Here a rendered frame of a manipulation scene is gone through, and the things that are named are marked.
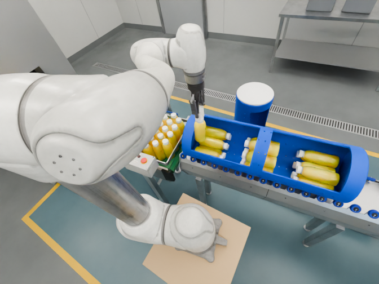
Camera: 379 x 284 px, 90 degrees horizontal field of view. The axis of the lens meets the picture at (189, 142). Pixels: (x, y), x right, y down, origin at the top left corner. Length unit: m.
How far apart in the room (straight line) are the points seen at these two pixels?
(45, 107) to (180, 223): 0.56
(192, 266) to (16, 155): 0.80
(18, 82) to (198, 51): 0.55
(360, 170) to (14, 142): 1.12
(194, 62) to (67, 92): 0.56
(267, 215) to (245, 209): 0.21
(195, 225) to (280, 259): 1.48
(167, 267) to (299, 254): 1.43
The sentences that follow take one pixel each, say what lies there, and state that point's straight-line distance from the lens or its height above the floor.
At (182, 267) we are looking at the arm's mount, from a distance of 0.97.
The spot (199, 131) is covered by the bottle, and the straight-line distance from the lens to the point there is 1.03.
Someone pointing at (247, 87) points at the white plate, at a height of 1.04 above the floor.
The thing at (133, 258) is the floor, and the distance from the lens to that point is 2.19.
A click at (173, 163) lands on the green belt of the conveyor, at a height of 0.90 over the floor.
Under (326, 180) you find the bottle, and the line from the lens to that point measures 1.15.
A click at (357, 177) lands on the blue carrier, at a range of 1.10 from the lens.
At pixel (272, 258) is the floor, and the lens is 2.09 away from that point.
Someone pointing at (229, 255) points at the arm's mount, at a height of 1.08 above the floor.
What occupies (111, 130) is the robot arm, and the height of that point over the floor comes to 1.89.
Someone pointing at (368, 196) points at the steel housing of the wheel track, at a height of 0.93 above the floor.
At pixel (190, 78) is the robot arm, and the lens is 0.80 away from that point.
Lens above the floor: 2.03
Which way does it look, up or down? 52 degrees down
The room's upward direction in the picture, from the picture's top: 12 degrees counter-clockwise
